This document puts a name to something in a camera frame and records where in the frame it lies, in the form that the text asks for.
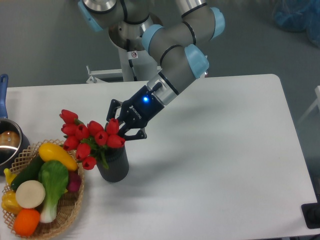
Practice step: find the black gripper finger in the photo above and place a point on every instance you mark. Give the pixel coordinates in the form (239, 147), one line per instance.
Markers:
(113, 107)
(140, 134)

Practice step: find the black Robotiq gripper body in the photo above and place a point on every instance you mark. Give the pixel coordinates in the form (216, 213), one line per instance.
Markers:
(137, 111)

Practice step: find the red tulip bouquet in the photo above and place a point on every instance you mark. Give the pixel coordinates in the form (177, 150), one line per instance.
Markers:
(92, 142)

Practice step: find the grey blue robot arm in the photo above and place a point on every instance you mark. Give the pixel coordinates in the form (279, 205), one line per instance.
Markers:
(132, 27)

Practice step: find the dark grey ribbed vase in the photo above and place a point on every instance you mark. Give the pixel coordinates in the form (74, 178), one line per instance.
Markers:
(116, 166)

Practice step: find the purple red radish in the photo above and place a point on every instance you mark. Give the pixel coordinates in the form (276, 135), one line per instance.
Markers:
(74, 182)

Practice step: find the yellow squash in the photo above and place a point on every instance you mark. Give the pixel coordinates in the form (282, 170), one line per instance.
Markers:
(49, 151)

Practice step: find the green bok choy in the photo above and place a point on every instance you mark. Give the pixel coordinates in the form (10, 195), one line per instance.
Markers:
(54, 177)

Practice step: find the woven wicker basket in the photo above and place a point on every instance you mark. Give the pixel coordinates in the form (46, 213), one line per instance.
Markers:
(68, 205)

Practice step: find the dark green cucumber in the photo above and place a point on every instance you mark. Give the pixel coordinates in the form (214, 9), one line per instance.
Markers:
(30, 172)

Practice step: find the white round radish slice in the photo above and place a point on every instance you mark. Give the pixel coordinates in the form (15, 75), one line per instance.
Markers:
(30, 194)

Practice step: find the yellow banana tip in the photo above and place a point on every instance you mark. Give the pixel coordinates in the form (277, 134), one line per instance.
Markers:
(9, 176)

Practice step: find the yellow bell pepper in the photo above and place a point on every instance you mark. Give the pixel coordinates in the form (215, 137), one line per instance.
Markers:
(9, 203)

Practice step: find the orange fruit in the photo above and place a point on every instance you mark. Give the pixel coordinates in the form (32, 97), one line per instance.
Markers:
(26, 222)

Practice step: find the blue plastic bag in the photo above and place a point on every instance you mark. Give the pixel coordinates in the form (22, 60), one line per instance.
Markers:
(298, 16)

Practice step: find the black device at table edge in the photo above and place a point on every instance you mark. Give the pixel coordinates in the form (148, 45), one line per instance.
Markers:
(311, 214)

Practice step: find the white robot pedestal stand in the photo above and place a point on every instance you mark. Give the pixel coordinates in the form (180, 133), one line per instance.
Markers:
(137, 67)

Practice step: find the blue handled saucepan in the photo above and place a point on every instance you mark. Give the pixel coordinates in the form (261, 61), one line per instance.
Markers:
(12, 139)

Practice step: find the white frame at right edge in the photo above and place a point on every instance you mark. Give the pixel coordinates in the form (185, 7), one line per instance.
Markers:
(314, 105)

